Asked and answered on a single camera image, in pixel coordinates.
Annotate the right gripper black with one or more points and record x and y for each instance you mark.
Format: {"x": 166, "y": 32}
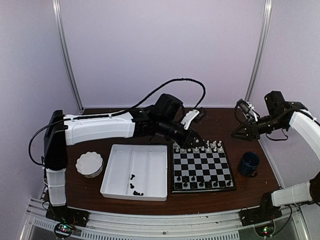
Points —
{"x": 251, "y": 129}

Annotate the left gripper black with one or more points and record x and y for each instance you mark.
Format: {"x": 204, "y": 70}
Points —
{"x": 189, "y": 139}

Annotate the black and silver chessboard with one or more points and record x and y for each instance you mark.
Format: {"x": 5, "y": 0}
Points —
{"x": 205, "y": 167}

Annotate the black chess piece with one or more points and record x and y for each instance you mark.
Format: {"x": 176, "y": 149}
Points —
{"x": 193, "y": 185}

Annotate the white plastic tray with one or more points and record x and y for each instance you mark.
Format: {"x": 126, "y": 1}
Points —
{"x": 149, "y": 164}

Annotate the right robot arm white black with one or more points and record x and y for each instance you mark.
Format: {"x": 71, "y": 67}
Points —
{"x": 290, "y": 137}

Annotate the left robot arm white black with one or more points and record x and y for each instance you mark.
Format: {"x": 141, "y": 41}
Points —
{"x": 68, "y": 130}

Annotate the white chess pieces row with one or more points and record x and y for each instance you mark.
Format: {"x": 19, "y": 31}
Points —
{"x": 210, "y": 147}

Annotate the dark blue mug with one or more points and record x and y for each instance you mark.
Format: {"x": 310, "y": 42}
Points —
{"x": 248, "y": 165}

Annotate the white scalloped bowl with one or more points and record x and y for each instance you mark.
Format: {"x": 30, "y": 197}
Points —
{"x": 89, "y": 164}

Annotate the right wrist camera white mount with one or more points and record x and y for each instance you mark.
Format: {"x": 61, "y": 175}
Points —
{"x": 247, "y": 109}

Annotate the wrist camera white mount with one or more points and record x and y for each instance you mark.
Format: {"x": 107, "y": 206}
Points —
{"x": 193, "y": 116}
{"x": 247, "y": 109}

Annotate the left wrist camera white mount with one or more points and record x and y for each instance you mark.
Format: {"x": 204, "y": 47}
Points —
{"x": 193, "y": 116}

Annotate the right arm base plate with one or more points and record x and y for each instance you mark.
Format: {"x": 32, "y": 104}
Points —
{"x": 257, "y": 215}

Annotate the aluminium front rail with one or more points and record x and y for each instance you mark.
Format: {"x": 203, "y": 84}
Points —
{"x": 205, "y": 226}

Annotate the right aluminium frame post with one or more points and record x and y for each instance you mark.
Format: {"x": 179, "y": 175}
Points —
{"x": 263, "y": 36}

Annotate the aluminium frame post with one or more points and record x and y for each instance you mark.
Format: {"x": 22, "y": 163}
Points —
{"x": 263, "y": 36}
{"x": 65, "y": 54}

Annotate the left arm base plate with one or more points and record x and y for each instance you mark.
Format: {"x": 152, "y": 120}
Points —
{"x": 67, "y": 215}

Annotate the left aluminium frame post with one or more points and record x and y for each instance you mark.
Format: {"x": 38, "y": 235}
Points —
{"x": 65, "y": 54}

